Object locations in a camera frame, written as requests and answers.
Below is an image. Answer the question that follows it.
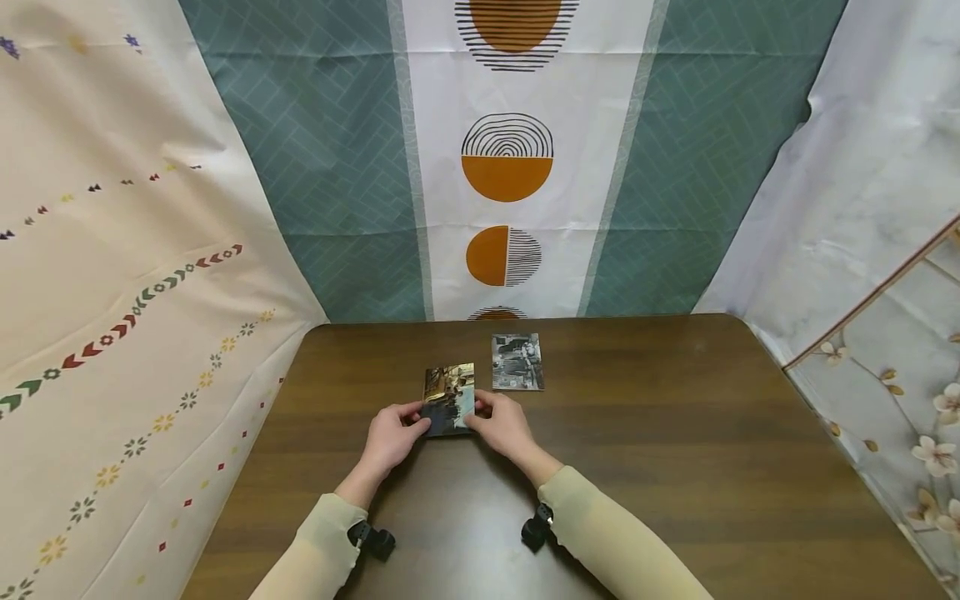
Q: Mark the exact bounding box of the person's right hand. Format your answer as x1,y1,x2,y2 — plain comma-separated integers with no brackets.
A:
465,391,539,466

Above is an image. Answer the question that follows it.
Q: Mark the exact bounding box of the grey photo card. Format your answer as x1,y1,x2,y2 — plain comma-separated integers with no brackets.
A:
491,333,545,392

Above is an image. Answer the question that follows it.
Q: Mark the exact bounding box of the colourful photo card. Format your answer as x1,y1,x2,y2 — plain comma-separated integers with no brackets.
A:
421,362,477,438

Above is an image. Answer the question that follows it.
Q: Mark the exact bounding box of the person's right forearm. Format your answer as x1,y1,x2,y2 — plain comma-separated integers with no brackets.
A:
517,448,713,600

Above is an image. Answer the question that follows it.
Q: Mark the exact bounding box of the person's left hand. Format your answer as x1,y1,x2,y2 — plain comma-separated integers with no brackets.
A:
360,401,433,483

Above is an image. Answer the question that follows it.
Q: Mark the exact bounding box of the black wrist band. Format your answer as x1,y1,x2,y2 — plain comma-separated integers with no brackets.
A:
521,502,556,553
346,519,398,562

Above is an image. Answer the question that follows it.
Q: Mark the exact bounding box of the person's left forearm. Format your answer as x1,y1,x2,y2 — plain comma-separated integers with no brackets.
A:
249,462,385,600

